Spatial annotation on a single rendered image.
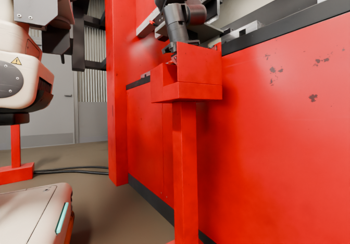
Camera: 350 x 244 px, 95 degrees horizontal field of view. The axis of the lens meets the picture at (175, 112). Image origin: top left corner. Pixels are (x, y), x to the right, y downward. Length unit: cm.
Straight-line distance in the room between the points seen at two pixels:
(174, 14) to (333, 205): 61
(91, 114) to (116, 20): 272
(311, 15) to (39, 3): 73
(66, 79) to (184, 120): 373
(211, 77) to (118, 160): 120
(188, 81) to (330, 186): 41
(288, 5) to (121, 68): 127
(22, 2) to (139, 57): 108
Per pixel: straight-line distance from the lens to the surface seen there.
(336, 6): 55
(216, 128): 65
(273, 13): 139
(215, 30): 83
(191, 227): 64
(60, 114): 406
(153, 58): 170
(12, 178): 221
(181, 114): 51
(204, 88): 48
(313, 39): 54
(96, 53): 429
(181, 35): 50
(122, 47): 159
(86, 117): 405
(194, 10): 55
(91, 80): 413
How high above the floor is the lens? 62
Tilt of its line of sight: level
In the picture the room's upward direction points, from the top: 1 degrees counter-clockwise
